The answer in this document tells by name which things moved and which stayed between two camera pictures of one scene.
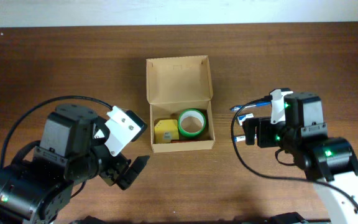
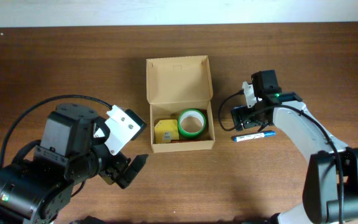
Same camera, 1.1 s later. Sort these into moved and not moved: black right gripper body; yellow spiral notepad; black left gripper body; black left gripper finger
Moved: black right gripper body
Not moved: yellow spiral notepad; black left gripper finger; black left gripper body
